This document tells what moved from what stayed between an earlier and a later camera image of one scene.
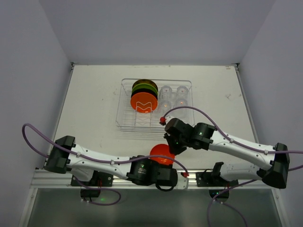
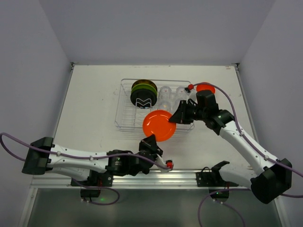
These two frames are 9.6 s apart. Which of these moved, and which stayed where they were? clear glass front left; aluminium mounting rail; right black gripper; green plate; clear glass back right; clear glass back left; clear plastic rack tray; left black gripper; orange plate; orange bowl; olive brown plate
Moved: right black gripper; orange bowl; orange plate; left black gripper
Stayed: clear glass front left; clear glass back right; olive brown plate; clear plastic rack tray; green plate; aluminium mounting rail; clear glass back left
